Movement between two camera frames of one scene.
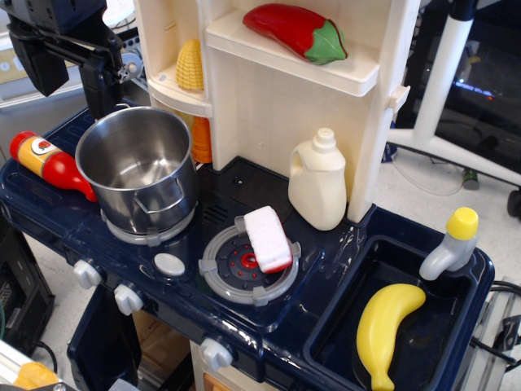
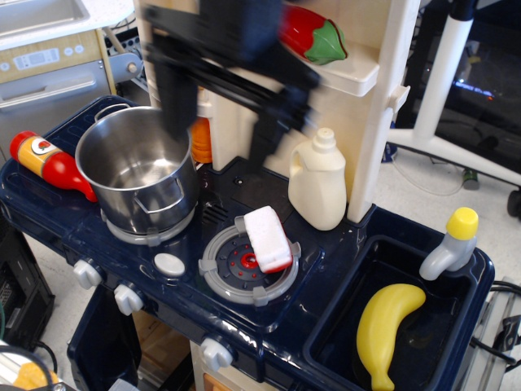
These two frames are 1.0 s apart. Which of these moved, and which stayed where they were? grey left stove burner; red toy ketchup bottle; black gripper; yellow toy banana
Moved: black gripper
Stayed: yellow toy banana; red toy ketchup bottle; grey left stove burner
